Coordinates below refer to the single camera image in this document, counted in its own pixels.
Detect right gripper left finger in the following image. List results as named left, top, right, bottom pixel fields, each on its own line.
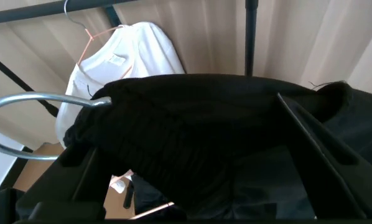
left=16, top=144, right=112, bottom=220

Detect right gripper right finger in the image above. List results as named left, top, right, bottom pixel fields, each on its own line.
left=276, top=92, right=372, bottom=218

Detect black shorts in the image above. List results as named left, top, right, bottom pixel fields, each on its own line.
left=63, top=73, right=372, bottom=220

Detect white printed T-shirt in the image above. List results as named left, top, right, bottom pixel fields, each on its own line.
left=55, top=21, right=187, bottom=149

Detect black clothes rack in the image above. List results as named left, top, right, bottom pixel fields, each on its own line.
left=0, top=0, right=259, bottom=210

